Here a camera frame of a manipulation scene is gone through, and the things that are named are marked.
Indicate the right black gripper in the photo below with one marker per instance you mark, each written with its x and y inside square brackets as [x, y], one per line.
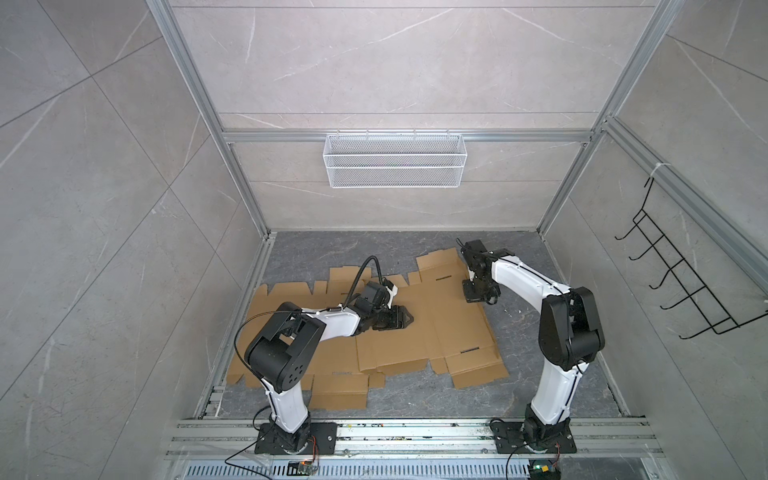
[470, 297]

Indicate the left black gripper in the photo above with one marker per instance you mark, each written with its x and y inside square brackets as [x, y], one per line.
[401, 318]

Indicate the cardboard box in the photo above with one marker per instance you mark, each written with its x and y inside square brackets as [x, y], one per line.
[448, 334]
[333, 377]

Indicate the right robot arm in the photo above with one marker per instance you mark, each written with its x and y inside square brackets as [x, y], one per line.
[570, 334]

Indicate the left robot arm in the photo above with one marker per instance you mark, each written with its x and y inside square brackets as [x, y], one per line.
[280, 353]

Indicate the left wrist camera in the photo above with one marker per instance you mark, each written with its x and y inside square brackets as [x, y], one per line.
[392, 291]

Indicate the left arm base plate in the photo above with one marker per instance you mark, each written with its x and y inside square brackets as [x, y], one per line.
[311, 437]

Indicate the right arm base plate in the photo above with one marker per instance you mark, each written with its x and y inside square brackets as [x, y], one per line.
[529, 436]

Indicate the white wire mesh basket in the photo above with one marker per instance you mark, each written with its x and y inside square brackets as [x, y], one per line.
[357, 161]

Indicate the black wire hook rack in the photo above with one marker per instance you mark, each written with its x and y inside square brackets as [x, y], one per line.
[679, 271]

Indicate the aluminium mounting rail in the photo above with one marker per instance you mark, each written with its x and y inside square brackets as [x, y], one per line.
[415, 438]

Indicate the aluminium frame profile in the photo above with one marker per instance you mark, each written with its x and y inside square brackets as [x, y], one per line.
[743, 251]

